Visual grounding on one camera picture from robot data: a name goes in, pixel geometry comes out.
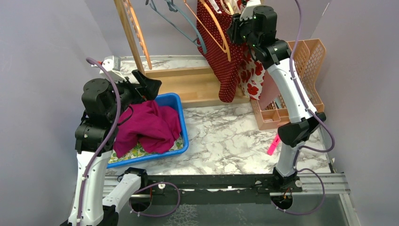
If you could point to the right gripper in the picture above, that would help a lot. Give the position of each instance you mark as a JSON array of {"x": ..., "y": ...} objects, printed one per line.
[{"x": 234, "y": 27}]

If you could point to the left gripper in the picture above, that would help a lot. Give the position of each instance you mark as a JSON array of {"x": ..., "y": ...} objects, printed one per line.
[{"x": 152, "y": 85}]

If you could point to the orange wavy hanger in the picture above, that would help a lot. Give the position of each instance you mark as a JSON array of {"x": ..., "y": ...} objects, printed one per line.
[{"x": 132, "y": 28}]

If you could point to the magenta pleated skirt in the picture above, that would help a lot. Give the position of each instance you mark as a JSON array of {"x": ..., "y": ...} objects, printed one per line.
[{"x": 154, "y": 127}]

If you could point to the grey-blue hanger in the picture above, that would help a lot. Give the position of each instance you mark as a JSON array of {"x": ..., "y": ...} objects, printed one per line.
[{"x": 187, "y": 27}]

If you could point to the lemon print skirt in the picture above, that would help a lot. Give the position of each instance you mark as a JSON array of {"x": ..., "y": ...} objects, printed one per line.
[{"x": 138, "y": 151}]

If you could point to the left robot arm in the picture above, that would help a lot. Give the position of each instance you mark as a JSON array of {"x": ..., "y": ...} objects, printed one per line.
[{"x": 104, "y": 101}]

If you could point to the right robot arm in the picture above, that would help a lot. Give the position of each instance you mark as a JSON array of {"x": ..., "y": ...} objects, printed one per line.
[{"x": 255, "y": 27}]

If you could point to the red poppy print skirt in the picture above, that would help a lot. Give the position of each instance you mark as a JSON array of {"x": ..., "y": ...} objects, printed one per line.
[{"x": 251, "y": 73}]

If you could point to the blue plastic bin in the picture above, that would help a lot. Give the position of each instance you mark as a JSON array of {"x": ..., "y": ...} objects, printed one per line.
[{"x": 167, "y": 100}]

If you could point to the wooden clothes rack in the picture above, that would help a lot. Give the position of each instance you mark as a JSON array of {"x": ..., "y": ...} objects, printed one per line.
[{"x": 195, "y": 86}]

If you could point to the pink clipboard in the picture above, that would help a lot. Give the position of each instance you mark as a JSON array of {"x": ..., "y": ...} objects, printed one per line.
[{"x": 270, "y": 91}]

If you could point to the peach plastic organizer basket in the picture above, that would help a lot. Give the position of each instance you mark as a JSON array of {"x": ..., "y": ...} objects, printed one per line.
[{"x": 308, "y": 60}]

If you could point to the pink marker pen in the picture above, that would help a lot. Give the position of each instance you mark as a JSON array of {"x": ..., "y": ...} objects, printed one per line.
[{"x": 273, "y": 146}]

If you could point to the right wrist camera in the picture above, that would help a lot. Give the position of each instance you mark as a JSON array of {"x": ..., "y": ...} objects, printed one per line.
[{"x": 248, "y": 7}]

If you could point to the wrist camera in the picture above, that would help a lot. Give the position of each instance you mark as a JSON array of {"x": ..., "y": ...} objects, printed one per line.
[
  {"x": 248, "y": 7},
  {"x": 112, "y": 64}
]

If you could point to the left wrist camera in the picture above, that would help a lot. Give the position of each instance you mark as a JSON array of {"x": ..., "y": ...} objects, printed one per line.
[{"x": 112, "y": 64}]

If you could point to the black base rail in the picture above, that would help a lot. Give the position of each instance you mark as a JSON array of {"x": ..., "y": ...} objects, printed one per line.
[{"x": 211, "y": 189}]

